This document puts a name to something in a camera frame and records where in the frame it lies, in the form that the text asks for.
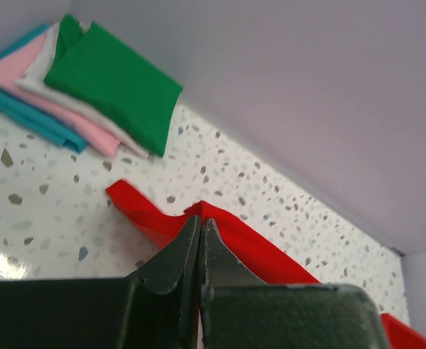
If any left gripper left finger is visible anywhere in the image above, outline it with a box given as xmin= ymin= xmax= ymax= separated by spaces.
xmin=0 ymin=217 xmax=201 ymax=348

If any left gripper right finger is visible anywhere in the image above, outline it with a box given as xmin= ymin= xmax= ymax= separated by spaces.
xmin=199 ymin=219 xmax=390 ymax=348

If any red t shirt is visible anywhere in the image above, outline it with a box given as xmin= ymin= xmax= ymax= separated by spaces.
xmin=106 ymin=180 xmax=426 ymax=348

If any green folded t shirt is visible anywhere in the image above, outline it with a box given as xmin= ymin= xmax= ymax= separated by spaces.
xmin=44 ymin=14 xmax=182 ymax=157

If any white folded t shirt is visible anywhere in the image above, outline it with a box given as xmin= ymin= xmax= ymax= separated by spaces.
xmin=15 ymin=20 xmax=150 ymax=159

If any teal folded t shirt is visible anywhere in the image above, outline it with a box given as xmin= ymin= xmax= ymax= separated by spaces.
xmin=0 ymin=23 xmax=87 ymax=153

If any pink folded t shirt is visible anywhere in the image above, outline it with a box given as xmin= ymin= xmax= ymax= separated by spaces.
xmin=0 ymin=36 xmax=121 ymax=158

